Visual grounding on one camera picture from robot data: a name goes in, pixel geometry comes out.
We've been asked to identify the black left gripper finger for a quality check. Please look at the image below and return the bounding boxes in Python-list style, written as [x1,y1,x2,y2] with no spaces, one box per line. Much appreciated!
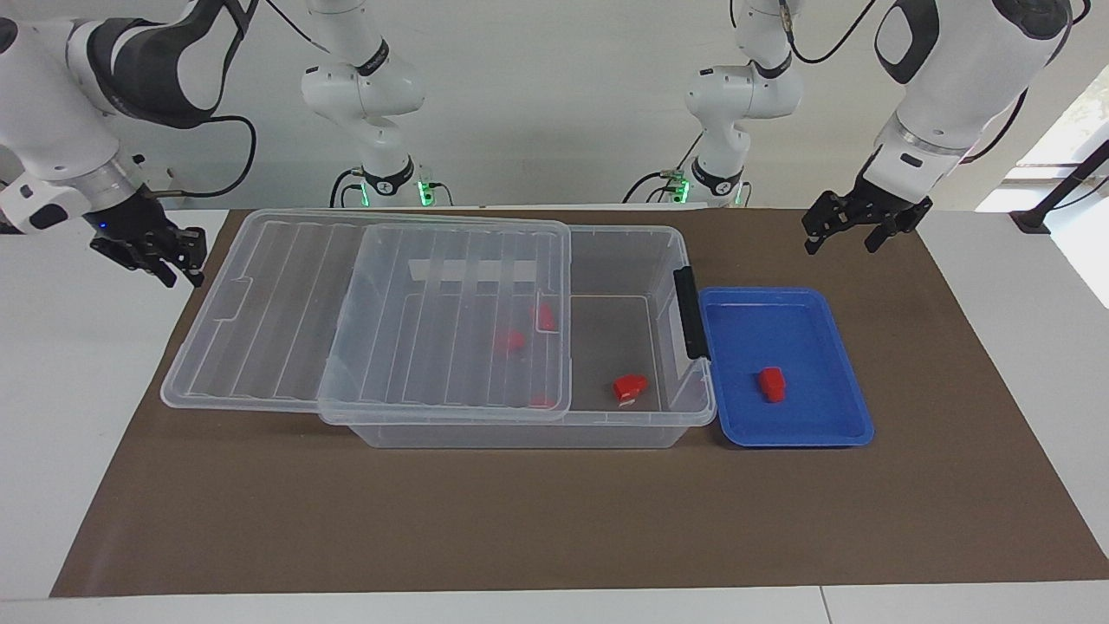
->
[866,212,919,254]
[801,195,846,255]

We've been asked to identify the clear ribbed box lid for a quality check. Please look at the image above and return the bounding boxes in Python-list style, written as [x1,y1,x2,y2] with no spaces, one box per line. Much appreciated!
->
[160,208,573,424]

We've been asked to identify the blue plastic tray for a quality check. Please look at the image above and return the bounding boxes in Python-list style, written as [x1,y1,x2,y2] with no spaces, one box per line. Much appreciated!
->
[697,287,874,448]

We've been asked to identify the black box latch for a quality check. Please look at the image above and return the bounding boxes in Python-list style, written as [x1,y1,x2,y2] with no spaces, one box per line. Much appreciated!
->
[674,266,711,361]

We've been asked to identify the clear plastic storage box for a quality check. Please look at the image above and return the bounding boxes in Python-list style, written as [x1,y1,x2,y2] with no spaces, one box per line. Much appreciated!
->
[319,224,718,450]

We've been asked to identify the black stand foot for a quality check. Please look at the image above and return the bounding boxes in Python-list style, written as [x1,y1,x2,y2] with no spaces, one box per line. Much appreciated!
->
[1009,139,1109,235]

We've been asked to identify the brown table mat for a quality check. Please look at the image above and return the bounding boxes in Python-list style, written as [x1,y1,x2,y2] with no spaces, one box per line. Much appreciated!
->
[49,208,1109,599]

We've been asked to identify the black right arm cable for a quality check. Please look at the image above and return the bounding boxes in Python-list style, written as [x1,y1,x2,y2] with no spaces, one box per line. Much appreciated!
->
[143,115,259,198]

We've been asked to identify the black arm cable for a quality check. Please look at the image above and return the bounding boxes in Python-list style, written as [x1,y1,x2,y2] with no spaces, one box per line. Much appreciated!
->
[143,115,259,198]
[778,0,878,64]

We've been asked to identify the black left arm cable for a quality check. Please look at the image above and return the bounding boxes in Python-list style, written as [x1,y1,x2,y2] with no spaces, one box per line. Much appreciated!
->
[778,0,878,64]

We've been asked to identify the black right base cable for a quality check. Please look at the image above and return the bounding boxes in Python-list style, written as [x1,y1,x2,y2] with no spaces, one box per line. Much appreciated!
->
[329,167,365,209]

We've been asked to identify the black base cable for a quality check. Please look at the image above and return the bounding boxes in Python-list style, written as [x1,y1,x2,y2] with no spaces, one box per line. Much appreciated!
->
[329,167,365,209]
[622,130,704,205]

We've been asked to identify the black left base cable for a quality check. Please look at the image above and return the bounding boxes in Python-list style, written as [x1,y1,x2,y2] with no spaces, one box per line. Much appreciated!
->
[622,130,704,205]

